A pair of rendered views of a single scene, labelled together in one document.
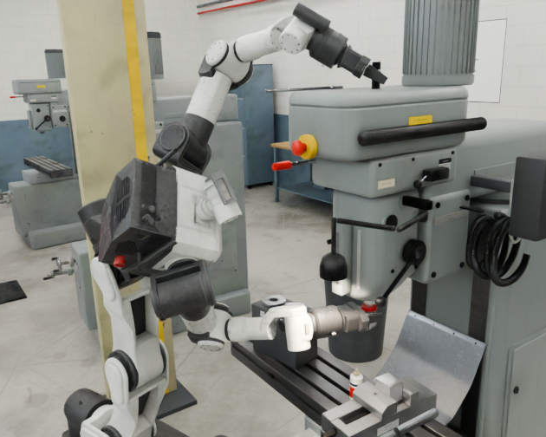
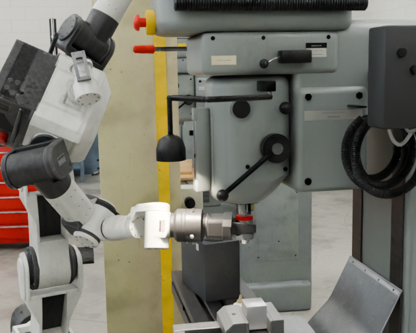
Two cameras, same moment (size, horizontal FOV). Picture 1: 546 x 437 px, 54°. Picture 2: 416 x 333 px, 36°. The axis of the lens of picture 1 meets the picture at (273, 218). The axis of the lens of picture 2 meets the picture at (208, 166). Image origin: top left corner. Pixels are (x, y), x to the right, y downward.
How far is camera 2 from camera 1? 0.90 m
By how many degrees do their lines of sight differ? 24
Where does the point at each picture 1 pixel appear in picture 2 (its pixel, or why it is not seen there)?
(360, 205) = (211, 88)
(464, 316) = (387, 256)
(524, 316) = not seen: outside the picture
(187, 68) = not seen: hidden behind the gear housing
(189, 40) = not seen: hidden behind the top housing
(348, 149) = (169, 17)
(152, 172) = (30, 54)
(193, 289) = (35, 157)
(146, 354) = (52, 253)
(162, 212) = (28, 88)
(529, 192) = (376, 68)
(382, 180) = (218, 56)
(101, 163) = (118, 102)
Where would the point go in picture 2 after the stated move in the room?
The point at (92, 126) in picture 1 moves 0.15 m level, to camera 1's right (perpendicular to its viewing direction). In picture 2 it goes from (111, 63) to (137, 63)
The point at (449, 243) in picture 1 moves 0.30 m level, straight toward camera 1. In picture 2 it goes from (333, 147) to (256, 161)
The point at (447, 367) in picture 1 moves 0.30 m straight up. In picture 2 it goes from (364, 319) to (366, 209)
